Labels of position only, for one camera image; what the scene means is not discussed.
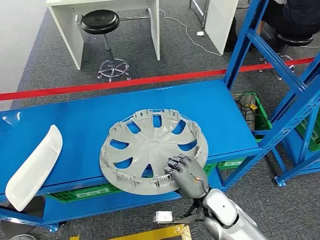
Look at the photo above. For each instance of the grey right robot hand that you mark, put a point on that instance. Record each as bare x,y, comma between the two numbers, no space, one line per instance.
192,179

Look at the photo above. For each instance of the grey plastic wheel cover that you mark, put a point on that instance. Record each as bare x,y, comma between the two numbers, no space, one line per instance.
155,149

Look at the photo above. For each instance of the blue metal shelf rack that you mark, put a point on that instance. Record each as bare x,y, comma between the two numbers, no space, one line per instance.
291,149
100,109

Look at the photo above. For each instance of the white curved plastic part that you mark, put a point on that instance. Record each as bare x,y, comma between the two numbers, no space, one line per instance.
32,172

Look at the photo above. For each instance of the green plastic crate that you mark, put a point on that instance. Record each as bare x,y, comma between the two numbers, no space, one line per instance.
229,164
316,142
75,193
210,169

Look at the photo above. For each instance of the red barrier belt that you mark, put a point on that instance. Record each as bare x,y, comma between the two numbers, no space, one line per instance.
124,82

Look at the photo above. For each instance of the white plug adapter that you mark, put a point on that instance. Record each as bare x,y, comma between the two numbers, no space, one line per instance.
200,33

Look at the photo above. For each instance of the white desk side panel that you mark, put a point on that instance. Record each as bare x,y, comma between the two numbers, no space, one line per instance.
220,23

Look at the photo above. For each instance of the black round stool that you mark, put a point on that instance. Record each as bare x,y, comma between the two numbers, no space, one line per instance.
100,21
295,40

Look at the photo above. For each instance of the black stanchion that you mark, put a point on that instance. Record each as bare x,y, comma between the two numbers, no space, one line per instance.
37,207

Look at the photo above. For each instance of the white desk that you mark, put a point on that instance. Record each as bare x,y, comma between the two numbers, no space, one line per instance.
71,33

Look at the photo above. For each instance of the person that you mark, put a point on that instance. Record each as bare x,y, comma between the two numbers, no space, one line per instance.
300,13

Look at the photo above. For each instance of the chrome stanchion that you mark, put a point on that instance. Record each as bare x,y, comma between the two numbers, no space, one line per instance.
23,238

